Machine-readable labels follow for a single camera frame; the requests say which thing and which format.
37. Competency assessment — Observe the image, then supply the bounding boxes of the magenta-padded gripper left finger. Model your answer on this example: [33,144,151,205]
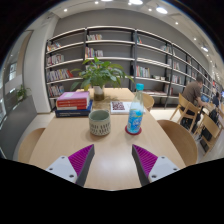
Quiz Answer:
[45,144,97,188]

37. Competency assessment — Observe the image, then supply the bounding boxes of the grey wall shelf with books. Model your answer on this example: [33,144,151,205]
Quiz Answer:
[44,25,218,109]

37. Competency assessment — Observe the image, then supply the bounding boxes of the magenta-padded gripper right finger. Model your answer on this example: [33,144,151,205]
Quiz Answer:
[131,144,181,187]

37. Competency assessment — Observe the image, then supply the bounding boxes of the clear bottle with blue cap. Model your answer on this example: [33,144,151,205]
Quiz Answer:
[126,83,146,135]

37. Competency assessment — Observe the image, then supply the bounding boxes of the pink book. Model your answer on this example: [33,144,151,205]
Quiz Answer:
[56,91,91,102]

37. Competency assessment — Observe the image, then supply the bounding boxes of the open laptop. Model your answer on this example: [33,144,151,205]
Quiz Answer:
[200,94,211,104]

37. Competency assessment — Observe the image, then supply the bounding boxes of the green potted plant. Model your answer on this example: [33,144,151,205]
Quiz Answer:
[69,56,135,102]

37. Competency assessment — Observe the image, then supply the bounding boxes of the person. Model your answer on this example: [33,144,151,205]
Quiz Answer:
[181,75,205,129]
[211,91,222,108]

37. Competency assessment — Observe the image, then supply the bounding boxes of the grey-green patterned ceramic cup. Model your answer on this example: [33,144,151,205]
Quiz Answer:
[88,109,112,137]

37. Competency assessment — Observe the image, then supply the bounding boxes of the small potted plant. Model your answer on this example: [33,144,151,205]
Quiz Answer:
[15,84,32,102]

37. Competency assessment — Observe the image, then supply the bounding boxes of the thin red and white book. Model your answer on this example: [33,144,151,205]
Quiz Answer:
[56,104,90,111]

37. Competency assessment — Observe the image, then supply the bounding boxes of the dark blue book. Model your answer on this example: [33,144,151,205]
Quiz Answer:
[54,99,94,118]

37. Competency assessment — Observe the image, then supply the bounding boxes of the wooden slatted chair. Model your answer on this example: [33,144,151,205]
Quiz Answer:
[169,93,203,134]
[194,113,223,153]

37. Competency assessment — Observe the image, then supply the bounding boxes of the round ceiling lights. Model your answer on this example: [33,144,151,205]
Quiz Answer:
[61,0,211,53]

